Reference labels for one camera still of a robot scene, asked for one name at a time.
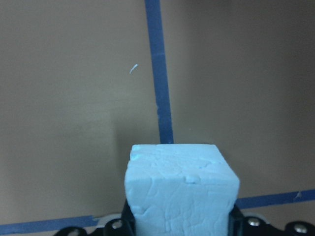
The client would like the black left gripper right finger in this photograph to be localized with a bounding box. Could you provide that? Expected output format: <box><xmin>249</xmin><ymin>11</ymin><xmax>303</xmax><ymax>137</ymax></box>
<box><xmin>227</xmin><ymin>205</ymin><xmax>270</xmax><ymax>236</ymax></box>

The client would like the light blue foam block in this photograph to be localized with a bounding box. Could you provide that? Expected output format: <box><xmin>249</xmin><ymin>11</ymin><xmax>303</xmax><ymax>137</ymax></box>
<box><xmin>125</xmin><ymin>144</ymin><xmax>240</xmax><ymax>236</ymax></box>

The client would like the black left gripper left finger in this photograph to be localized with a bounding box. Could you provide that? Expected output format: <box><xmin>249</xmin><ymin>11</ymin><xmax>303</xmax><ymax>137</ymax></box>
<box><xmin>103</xmin><ymin>200</ymin><xmax>136</xmax><ymax>236</ymax></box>

